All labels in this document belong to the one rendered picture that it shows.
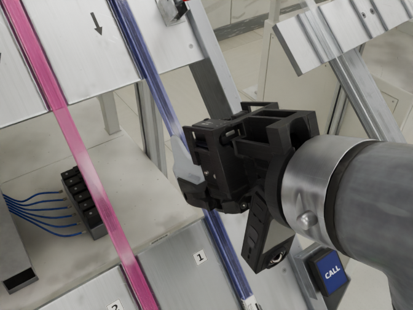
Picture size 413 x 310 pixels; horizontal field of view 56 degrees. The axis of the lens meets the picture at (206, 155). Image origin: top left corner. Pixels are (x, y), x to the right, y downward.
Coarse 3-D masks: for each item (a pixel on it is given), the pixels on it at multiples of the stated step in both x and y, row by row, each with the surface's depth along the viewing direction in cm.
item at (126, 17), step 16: (112, 0) 44; (128, 16) 44; (128, 32) 44; (144, 48) 44; (144, 64) 44; (160, 80) 45; (160, 96) 45; (160, 112) 45; (176, 128) 45; (208, 224) 46; (224, 240) 46; (224, 256) 46; (240, 272) 46; (240, 288) 46
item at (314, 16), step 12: (300, 0) 49; (312, 0) 49; (312, 12) 49; (312, 24) 49; (324, 24) 49; (324, 36) 49; (324, 48) 49; (336, 48) 49; (336, 60) 49; (336, 72) 50; (348, 72) 49; (348, 84) 49; (360, 96) 49; (360, 108) 49; (372, 120) 49; (372, 132) 49
